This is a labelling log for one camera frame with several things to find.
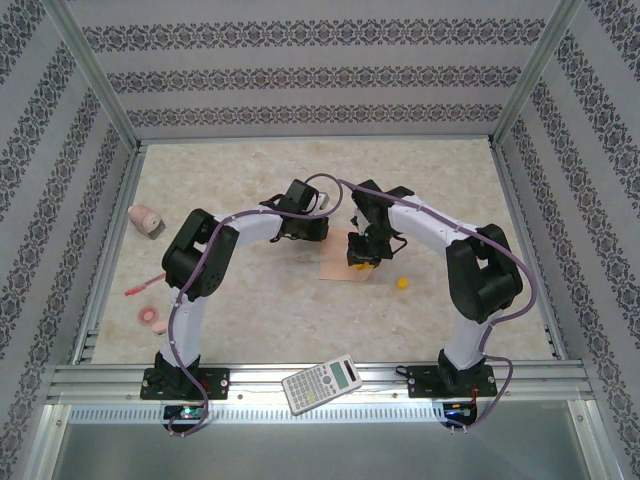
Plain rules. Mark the thin aluminium back rail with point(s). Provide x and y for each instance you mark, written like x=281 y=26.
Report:
x=320 y=138

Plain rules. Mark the yellow glue stick cap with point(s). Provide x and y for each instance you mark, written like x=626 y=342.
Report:
x=403 y=283

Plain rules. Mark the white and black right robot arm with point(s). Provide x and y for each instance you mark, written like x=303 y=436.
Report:
x=480 y=275

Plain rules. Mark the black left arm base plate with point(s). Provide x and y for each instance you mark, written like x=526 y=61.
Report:
x=220 y=382

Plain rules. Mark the grey metal shelf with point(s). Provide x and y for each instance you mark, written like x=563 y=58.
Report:
x=320 y=455

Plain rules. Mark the pink paper envelope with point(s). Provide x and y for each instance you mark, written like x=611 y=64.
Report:
x=332 y=260

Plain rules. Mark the aluminium front rail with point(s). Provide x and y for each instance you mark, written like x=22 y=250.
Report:
x=260 y=374

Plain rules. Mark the pink pencil sharpener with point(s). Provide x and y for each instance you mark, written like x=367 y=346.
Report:
x=142 y=220

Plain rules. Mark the pink tape roll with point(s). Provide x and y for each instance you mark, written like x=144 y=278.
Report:
x=142 y=316

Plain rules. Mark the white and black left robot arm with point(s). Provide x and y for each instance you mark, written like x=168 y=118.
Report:
x=250 y=230

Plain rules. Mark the aluminium frame post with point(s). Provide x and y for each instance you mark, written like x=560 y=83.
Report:
x=531 y=75
x=95 y=75

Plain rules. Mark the aluminium frame leg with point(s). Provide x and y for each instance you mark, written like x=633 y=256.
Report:
x=592 y=440
x=47 y=440

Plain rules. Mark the grey scientific calculator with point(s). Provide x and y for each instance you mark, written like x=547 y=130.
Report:
x=320 y=385

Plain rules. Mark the aluminium side rail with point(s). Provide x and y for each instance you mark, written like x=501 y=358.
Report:
x=112 y=250
x=513 y=200

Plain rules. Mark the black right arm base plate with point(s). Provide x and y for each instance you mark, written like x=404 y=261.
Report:
x=422 y=385

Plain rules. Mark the red pen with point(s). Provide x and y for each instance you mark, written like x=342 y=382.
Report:
x=142 y=286

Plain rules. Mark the yellow glue stick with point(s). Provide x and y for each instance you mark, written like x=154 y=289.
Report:
x=365 y=267

